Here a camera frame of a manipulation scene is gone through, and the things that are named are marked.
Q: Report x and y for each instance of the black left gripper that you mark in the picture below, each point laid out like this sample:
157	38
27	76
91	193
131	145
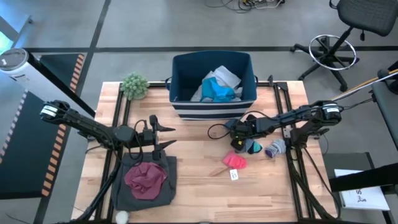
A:
146	143

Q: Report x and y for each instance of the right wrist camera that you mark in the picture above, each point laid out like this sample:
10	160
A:
231	124

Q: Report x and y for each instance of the gray teal sock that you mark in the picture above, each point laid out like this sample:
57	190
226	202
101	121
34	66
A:
255	147

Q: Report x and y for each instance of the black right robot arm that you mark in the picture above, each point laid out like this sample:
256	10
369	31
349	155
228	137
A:
295	115

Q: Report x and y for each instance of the white metal pole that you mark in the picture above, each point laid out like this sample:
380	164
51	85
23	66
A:
367	88

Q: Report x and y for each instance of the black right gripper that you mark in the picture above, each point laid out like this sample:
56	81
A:
248	129

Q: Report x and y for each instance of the black office chair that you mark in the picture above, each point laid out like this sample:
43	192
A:
367	12

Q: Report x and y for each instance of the pink sock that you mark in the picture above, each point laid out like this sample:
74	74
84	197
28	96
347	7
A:
234	161

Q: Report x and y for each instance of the purple gray sock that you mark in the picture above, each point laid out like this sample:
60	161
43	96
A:
276	147

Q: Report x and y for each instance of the navy white striped fabric basket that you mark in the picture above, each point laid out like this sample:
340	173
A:
214	112

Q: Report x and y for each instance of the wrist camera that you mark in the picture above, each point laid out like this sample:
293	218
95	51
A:
148	135
231	124

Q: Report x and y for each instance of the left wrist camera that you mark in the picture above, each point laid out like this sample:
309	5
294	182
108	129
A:
148	135

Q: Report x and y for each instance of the maroon garment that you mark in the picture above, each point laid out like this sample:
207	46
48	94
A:
146	182

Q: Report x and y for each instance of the blue garment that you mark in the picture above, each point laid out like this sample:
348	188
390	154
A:
217	91

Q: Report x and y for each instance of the white paper tag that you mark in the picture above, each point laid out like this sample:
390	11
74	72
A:
234	175

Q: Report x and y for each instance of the black aluminium table frame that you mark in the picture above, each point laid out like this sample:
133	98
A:
124	109

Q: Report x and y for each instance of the white paper sheet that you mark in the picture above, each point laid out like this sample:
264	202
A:
367	199

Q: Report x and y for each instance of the white garment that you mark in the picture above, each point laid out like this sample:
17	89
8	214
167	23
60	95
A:
225	77

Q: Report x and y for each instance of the white rolled sock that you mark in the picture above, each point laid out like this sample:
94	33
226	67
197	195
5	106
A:
122	217

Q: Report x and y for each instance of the white cylindrical air purifier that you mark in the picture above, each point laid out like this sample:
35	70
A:
28	81

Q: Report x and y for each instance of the black hazard striped floor mat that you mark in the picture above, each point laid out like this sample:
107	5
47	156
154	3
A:
25	155
59	67

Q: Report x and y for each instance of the gray garment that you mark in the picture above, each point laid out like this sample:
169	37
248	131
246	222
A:
124	199

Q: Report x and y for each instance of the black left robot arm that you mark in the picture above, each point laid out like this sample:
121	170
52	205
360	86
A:
84	124

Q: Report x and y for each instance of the black overhead rig beam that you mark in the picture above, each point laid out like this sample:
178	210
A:
363	178
62	85

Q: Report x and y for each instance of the green succulent plant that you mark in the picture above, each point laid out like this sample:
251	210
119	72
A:
134	85

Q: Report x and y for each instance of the dark gray padded bench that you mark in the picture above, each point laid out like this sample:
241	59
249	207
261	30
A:
388	109

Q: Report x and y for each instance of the black frame strut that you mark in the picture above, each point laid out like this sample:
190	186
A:
311	193
99	193

